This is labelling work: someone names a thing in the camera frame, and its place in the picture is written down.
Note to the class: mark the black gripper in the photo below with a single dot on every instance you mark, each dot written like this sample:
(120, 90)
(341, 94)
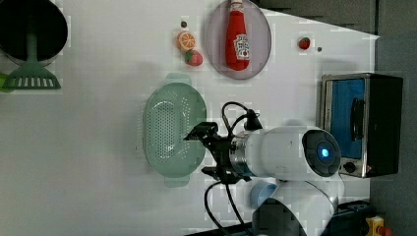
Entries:
(219, 147)

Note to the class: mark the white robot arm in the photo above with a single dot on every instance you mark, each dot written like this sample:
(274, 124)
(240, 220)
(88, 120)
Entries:
(304, 160)

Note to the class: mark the pink strawberry toy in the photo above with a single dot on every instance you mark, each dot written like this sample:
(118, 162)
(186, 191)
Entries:
(193, 58)

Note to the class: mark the blue plastic cup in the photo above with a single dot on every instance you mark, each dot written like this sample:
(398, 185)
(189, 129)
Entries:
(260, 192)

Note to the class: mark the red ketchup bottle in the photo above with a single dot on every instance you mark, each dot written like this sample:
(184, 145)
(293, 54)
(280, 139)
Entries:
(237, 48)

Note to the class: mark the orange slice toy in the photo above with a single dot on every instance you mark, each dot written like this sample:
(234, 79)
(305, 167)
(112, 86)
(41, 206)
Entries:
(185, 41)

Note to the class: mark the grey round plate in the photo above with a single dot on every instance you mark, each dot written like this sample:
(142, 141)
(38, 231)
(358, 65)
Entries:
(259, 37)

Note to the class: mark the small red strawberry toy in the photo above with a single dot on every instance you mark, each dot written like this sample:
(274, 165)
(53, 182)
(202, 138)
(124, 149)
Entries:
(304, 43)

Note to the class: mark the black toaster oven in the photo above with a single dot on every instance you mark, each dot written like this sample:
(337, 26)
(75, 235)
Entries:
(363, 113)

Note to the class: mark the green slotted spatula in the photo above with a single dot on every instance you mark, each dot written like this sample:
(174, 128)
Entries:
(31, 74)

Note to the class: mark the black cooking pot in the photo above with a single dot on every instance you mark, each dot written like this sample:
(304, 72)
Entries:
(43, 19)

